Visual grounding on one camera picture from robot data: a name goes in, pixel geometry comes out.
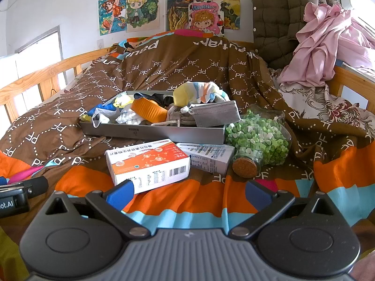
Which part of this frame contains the yellow striped sock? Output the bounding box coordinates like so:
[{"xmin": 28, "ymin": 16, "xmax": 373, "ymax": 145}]
[{"xmin": 172, "ymin": 82, "xmax": 231, "ymax": 106}]

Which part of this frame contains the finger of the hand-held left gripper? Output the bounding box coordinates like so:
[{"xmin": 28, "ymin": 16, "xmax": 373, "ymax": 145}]
[{"xmin": 22, "ymin": 176, "xmax": 49, "ymax": 199}]

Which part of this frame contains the grey drawstring pouch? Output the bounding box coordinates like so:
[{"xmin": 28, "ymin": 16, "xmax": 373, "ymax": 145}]
[{"xmin": 150, "ymin": 106, "xmax": 196, "ymax": 128}]

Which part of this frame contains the cartoon girl spotted-border poster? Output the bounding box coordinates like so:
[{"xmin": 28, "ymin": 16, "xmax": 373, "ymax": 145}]
[{"xmin": 189, "ymin": 1, "xmax": 225, "ymax": 36}]

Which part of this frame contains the dark striped sock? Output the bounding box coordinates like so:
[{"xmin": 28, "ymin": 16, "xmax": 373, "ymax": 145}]
[{"xmin": 135, "ymin": 92, "xmax": 175, "ymax": 107}]

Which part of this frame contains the pink crumpled cloth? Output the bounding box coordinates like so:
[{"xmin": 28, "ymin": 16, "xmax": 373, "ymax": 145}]
[{"xmin": 277, "ymin": 2, "xmax": 375, "ymax": 87}]

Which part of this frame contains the grey face mask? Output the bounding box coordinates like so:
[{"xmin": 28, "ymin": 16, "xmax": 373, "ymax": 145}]
[{"xmin": 189, "ymin": 100, "xmax": 241, "ymax": 129}]

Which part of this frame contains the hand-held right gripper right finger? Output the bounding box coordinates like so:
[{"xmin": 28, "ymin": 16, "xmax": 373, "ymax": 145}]
[{"xmin": 228, "ymin": 180, "xmax": 337, "ymax": 237}]

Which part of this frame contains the olive quilted jacket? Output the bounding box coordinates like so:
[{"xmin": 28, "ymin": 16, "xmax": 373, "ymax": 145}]
[{"xmin": 250, "ymin": 0, "xmax": 340, "ymax": 70}]

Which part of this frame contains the grey metal tray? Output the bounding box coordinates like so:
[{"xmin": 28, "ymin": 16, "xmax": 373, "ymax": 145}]
[{"xmin": 80, "ymin": 90, "xmax": 227, "ymax": 146}]

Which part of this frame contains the wooden bed frame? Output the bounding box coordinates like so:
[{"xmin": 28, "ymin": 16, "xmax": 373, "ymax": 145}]
[{"xmin": 0, "ymin": 46, "xmax": 375, "ymax": 123}]

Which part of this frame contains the blond child green poster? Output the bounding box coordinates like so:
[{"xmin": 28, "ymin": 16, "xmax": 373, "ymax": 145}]
[{"xmin": 126, "ymin": 0, "xmax": 162, "ymax": 33}]

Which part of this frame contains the white blue fluffy sock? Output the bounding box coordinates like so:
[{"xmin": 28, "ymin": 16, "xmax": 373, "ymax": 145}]
[{"xmin": 116, "ymin": 105, "xmax": 143, "ymax": 125}]

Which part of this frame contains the window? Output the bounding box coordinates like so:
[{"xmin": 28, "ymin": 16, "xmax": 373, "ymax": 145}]
[{"xmin": 0, "ymin": 26, "xmax": 63, "ymax": 118}]

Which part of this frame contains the orange white medicine box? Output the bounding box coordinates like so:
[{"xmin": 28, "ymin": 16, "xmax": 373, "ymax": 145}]
[{"xmin": 105, "ymin": 138, "xmax": 191, "ymax": 194}]

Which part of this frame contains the blue yellow cartoon cloth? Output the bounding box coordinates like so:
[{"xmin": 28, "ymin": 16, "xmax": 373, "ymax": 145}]
[{"xmin": 80, "ymin": 92, "xmax": 133, "ymax": 123}]

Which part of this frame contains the orange ribbed cloth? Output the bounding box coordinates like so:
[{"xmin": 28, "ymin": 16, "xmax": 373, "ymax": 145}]
[{"xmin": 131, "ymin": 96, "xmax": 168, "ymax": 123}]

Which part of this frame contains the orange swirl night painting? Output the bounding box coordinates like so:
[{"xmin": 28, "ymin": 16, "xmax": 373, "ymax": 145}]
[{"xmin": 167, "ymin": 0, "xmax": 206, "ymax": 31}]

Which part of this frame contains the blue white box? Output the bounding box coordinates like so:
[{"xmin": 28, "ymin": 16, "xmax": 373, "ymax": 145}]
[{"xmin": 176, "ymin": 142, "xmax": 235, "ymax": 175}]

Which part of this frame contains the brown orange patterned blanket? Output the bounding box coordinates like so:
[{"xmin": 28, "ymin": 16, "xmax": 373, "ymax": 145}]
[{"xmin": 0, "ymin": 29, "xmax": 375, "ymax": 240}]

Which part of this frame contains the person's yellow clothing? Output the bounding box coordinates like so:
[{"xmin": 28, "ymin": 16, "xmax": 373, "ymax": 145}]
[{"xmin": 0, "ymin": 225, "xmax": 30, "ymax": 281}]

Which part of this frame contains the white air conditioner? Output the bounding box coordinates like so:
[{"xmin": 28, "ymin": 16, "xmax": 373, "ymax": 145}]
[{"xmin": 338, "ymin": 0, "xmax": 375, "ymax": 24}]

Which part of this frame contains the white grey cloth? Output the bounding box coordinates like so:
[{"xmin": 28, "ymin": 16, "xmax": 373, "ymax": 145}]
[{"xmin": 92, "ymin": 107, "xmax": 118, "ymax": 128}]

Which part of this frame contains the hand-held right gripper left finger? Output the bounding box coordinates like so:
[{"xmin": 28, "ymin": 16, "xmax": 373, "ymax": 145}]
[{"xmin": 44, "ymin": 179, "xmax": 150, "ymax": 237}]

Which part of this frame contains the orange-haired girl fish poster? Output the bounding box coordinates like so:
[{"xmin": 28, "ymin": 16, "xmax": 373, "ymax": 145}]
[{"xmin": 98, "ymin": 0, "xmax": 128, "ymax": 37}]

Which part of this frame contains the glass jar of green stars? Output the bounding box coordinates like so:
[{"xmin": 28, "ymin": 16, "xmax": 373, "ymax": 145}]
[{"xmin": 224, "ymin": 104, "xmax": 293, "ymax": 179}]

